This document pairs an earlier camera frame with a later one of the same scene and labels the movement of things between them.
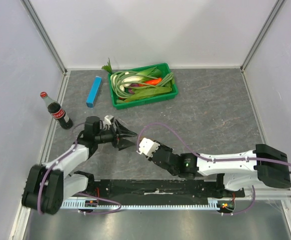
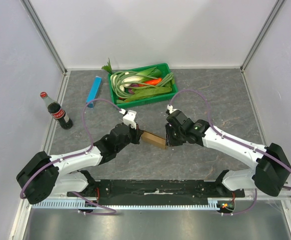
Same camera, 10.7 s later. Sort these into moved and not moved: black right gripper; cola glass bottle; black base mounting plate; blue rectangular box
Moved: black right gripper
Not moved: black base mounting plate; blue rectangular box; cola glass bottle
